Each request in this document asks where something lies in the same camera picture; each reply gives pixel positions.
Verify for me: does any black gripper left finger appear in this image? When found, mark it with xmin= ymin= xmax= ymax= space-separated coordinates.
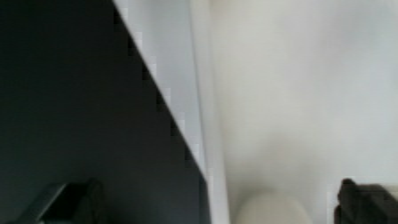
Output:
xmin=17 ymin=179 xmax=109 ymax=224

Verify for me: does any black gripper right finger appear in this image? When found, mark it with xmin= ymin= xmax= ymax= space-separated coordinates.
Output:
xmin=335 ymin=179 xmax=398 ymax=224

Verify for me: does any white square table top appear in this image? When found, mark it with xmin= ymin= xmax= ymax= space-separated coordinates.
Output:
xmin=114 ymin=0 xmax=398 ymax=224

